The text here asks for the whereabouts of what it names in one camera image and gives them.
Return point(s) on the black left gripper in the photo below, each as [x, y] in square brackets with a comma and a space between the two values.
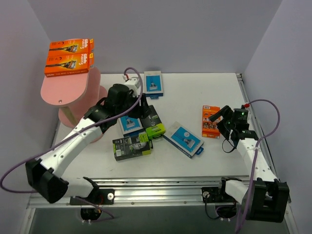
[142, 110]

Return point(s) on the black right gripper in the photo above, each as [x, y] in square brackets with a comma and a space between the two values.
[224, 118]

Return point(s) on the blue Harry's razor box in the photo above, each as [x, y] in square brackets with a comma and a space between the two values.
[130, 126]

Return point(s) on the black green Gillette Labs box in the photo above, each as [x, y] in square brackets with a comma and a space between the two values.
[153, 125]

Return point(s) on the orange Gillette Fusion box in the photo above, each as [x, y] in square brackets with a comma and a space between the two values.
[209, 128]
[65, 65]

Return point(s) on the orange Gillette Fusion5 razor box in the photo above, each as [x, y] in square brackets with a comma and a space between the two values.
[71, 46]

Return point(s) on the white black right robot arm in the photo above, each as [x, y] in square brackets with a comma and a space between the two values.
[265, 198]

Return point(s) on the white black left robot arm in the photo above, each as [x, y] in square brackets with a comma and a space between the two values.
[44, 173]

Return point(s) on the pink three-tier wooden shelf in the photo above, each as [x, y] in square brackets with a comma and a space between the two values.
[73, 95]

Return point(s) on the blue Harry's box far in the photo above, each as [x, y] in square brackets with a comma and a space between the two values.
[153, 86]

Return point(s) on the black green Gillette box flat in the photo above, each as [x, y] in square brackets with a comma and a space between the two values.
[132, 146]

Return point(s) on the blue Harry's box tilted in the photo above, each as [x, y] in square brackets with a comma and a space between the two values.
[184, 140]

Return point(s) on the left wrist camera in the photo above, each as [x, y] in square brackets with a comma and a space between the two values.
[132, 83]

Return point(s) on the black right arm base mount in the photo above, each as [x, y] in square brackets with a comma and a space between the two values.
[217, 193]

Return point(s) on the aluminium mounting rail frame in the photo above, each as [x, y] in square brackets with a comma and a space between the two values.
[167, 176]

